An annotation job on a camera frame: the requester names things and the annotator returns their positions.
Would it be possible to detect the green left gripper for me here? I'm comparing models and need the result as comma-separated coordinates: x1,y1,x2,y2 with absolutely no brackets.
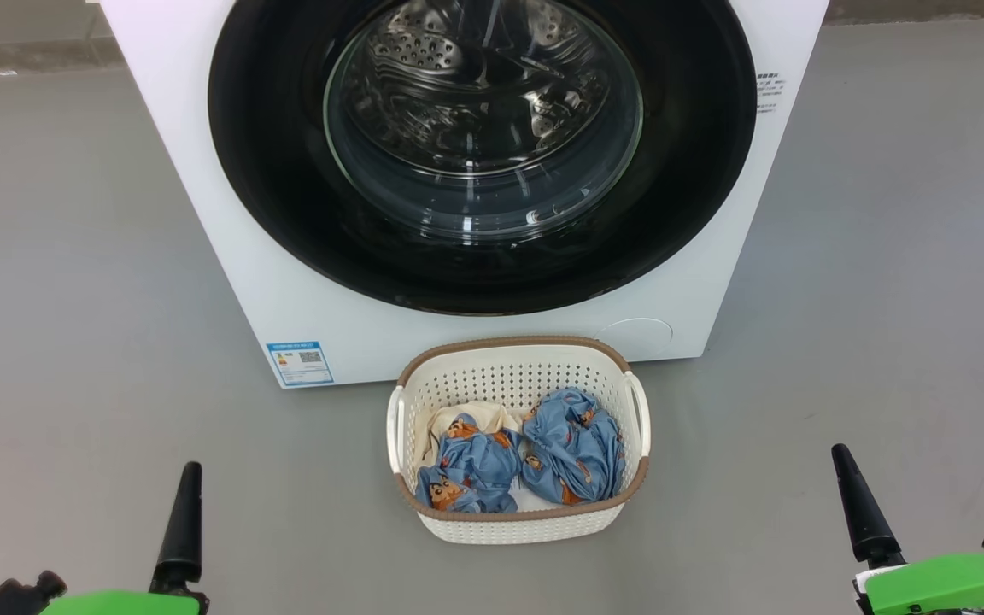
39,461,209,615

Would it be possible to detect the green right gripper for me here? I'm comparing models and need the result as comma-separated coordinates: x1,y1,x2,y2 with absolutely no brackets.
831,443,984,615

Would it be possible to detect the blue printed garment cream lining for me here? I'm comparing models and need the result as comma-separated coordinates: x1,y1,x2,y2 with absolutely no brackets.
415,401,525,513

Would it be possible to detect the black-rimmed glass washer door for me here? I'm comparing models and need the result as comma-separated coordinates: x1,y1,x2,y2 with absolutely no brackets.
208,0,758,315

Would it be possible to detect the white front-load washing machine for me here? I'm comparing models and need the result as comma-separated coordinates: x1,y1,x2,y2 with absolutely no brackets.
99,0,830,390

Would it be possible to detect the blue energy label sticker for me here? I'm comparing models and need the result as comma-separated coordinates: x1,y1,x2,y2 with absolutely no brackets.
266,342,335,388

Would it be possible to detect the round white filter cover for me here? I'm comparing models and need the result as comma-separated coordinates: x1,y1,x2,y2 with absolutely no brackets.
594,318,674,351

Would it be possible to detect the white basket with brown rim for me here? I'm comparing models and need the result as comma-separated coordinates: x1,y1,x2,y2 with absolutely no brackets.
386,336,652,546

